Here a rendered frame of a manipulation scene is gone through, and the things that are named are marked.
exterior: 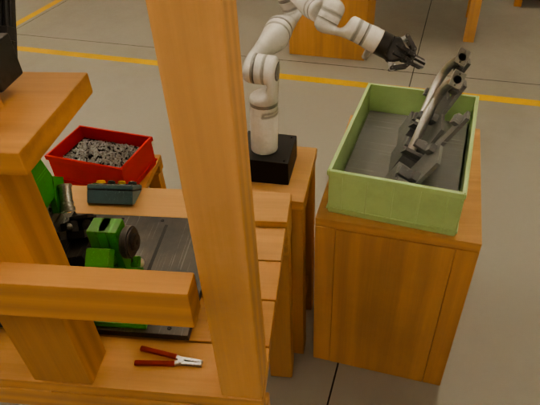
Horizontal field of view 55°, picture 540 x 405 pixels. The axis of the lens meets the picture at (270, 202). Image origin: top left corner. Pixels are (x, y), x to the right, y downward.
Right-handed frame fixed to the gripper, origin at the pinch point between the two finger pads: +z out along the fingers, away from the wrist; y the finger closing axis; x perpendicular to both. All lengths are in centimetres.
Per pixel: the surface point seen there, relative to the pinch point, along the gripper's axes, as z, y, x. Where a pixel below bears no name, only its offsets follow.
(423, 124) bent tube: 12.2, -13.3, 10.1
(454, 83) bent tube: 12.3, -1.7, -2.4
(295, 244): -6, -68, 24
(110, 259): -50, -87, -42
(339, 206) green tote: -1, -50, 11
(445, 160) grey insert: 27.7, -17.8, 20.5
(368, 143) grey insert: 2.7, -22.0, 32.6
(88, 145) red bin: -90, -68, 41
